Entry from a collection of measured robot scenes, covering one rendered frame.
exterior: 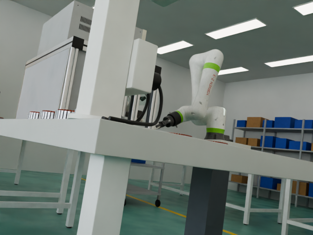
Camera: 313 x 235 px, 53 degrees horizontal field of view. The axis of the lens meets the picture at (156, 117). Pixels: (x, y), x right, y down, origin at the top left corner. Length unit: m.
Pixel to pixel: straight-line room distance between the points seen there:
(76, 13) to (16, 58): 5.55
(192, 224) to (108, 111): 1.73
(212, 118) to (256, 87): 7.48
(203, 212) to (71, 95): 1.24
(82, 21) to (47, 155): 5.76
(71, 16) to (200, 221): 1.45
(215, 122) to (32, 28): 5.59
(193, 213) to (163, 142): 1.70
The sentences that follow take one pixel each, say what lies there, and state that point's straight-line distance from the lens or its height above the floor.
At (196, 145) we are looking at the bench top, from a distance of 0.55.
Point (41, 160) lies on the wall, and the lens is 7.05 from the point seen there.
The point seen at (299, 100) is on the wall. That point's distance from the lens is 8.82.
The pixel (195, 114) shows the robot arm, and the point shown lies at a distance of 2.04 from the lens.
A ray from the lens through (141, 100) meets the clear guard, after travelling 1.97.
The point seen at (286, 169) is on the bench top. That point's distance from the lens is 0.79.
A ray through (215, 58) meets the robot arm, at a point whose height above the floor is 1.42.
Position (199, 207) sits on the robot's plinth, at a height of 0.41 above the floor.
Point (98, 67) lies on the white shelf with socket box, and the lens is 0.53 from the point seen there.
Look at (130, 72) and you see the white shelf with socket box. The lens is 0.55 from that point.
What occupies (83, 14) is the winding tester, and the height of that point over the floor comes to 1.27.
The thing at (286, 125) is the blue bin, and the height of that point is 1.86.
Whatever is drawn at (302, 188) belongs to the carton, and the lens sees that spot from 7.89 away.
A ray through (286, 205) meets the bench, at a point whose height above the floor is 0.35.
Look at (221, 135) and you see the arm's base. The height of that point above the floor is 0.90.
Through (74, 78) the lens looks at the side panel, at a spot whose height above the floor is 0.96.
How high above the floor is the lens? 0.71
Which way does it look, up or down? 7 degrees up
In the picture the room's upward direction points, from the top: 8 degrees clockwise
